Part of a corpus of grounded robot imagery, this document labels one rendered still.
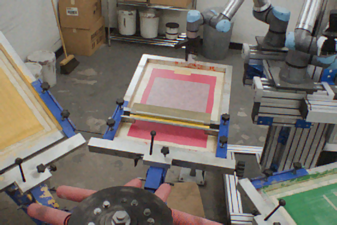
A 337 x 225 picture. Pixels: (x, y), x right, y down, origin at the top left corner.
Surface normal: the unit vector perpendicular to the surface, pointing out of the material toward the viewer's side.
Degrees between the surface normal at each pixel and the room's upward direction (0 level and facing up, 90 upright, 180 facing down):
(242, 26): 90
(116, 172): 0
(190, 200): 1
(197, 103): 9
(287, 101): 90
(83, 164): 0
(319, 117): 90
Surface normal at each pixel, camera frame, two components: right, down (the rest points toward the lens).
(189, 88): 0.03, -0.73
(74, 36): -0.22, 0.53
